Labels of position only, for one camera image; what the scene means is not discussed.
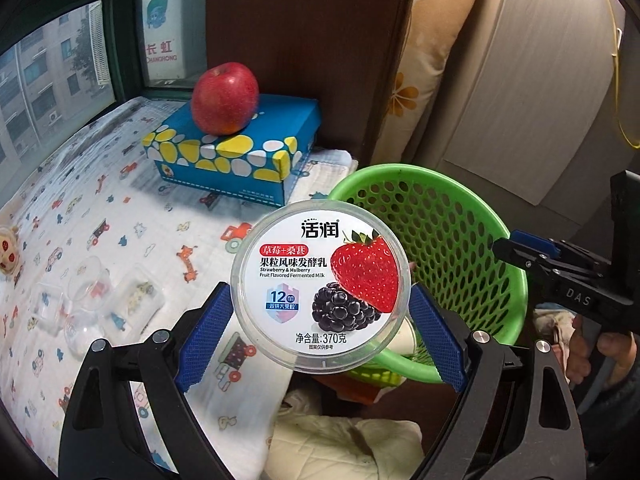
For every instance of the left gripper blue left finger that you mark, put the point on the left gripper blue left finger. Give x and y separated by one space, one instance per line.
199 331

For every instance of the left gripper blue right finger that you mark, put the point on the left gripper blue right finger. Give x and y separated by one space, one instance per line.
440 342

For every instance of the clear rectangular plastic box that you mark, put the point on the clear rectangular plastic box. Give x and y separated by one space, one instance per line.
131 306

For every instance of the small clear plastic cup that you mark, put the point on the small clear plastic cup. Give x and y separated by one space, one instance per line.
90 285

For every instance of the yogurt tub with lid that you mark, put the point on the yogurt tub with lid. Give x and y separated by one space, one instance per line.
321 287

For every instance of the clear plastic tray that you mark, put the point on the clear plastic tray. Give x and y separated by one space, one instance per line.
49 307

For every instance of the clear plastic dome cup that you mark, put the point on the clear plastic dome cup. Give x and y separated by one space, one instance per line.
80 329

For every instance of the green plastic mesh wastebasket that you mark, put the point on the green plastic mesh wastebasket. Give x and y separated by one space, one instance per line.
447 231

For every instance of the cream quilted blanket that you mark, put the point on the cream quilted blanket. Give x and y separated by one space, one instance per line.
306 444

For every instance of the blue yellow tissue box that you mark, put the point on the blue yellow tissue box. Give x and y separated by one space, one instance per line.
261 163

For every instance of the cream plush toy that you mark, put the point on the cream plush toy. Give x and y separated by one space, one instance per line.
9 251

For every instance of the red apple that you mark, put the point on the red apple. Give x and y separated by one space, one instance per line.
225 99

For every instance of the floral pillow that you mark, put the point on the floral pillow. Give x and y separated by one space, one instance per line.
433 28

